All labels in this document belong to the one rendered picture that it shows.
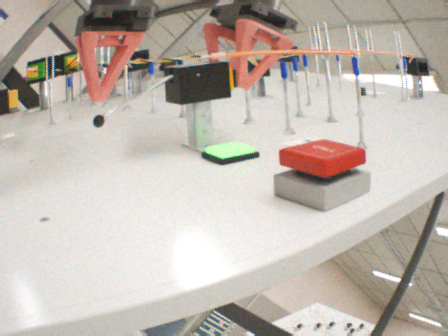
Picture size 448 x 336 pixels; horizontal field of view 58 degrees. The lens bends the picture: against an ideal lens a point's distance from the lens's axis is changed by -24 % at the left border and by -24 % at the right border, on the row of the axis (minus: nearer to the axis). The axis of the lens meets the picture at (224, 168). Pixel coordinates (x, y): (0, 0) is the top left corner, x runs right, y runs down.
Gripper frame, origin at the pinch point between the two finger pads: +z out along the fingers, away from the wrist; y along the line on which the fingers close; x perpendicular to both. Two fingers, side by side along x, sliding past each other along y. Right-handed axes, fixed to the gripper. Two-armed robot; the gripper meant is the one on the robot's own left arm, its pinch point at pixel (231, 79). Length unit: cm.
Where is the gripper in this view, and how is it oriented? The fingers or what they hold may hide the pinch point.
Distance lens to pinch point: 55.6
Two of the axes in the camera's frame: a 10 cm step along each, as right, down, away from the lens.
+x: -8.2, -2.3, -5.3
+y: -4.9, -2.0, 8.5
